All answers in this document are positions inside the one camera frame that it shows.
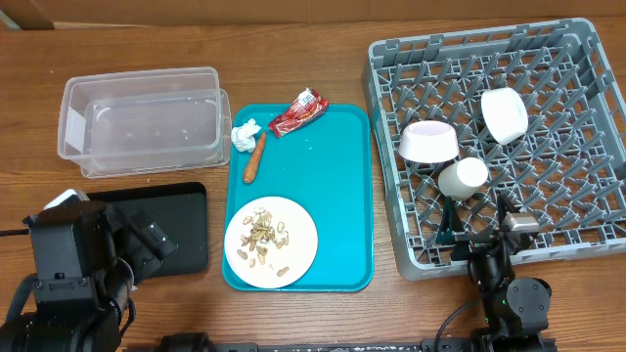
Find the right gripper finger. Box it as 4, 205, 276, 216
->
437, 197, 465, 244
497, 193, 518, 215

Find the white cup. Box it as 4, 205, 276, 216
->
437, 157, 489, 200

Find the pink shallow bowl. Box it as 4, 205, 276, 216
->
398, 120, 459, 164

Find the white bowl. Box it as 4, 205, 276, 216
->
480, 87, 528, 145

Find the red snack wrapper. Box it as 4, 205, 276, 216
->
268, 88, 329, 138

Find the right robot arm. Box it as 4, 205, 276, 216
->
422, 194, 557, 351

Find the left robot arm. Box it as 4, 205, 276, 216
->
1, 189, 177, 352

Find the grey dishwasher rack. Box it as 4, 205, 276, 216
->
363, 19, 625, 281

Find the teal serving tray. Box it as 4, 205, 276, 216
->
225, 104, 375, 292

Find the white plate with peanut shells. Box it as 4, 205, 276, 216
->
224, 197, 318, 289

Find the orange carrot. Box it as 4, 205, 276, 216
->
243, 132, 267, 184

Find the crumpled white tissue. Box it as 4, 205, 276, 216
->
231, 118, 261, 153

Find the black rectangular tray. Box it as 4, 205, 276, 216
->
87, 182, 209, 277

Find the clear plastic storage bin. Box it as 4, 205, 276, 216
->
57, 66, 232, 179

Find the black mounting rail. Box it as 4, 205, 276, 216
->
123, 332, 558, 352

